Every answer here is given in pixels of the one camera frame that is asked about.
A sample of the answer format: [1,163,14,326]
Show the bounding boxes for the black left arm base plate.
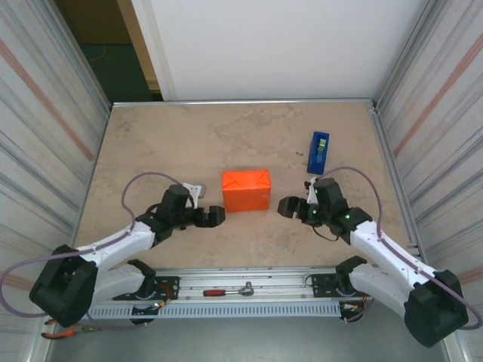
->
[112,275,180,302]

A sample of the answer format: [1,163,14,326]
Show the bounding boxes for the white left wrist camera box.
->
[180,183,208,200]

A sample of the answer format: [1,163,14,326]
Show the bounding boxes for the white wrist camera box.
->
[180,183,208,200]
[304,177,321,204]

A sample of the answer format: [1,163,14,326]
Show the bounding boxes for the orange handled pliers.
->
[40,318,101,340]

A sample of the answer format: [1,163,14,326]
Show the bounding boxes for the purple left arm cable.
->
[0,171,180,332]

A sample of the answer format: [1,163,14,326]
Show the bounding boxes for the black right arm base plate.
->
[312,271,380,299]

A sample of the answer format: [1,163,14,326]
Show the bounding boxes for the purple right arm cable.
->
[311,167,482,331]

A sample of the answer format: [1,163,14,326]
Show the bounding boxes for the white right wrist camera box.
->
[304,177,321,204]

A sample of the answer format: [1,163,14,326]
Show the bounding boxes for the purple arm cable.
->
[0,171,180,332]
[311,167,482,331]

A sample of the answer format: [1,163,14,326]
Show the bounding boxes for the red power wire yellow connector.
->
[152,284,179,308]
[341,288,374,314]

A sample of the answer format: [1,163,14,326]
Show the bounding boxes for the blue tape dispenser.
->
[306,130,331,175]

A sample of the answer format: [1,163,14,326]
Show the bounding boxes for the red handled ratchet wrench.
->
[202,281,257,298]

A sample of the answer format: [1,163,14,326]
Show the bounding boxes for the white slotted cable duct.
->
[85,301,343,320]

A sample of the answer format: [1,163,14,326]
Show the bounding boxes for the orange wrapping paper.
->
[220,168,272,215]

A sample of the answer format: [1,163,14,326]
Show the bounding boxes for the white door frame post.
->
[130,0,178,102]

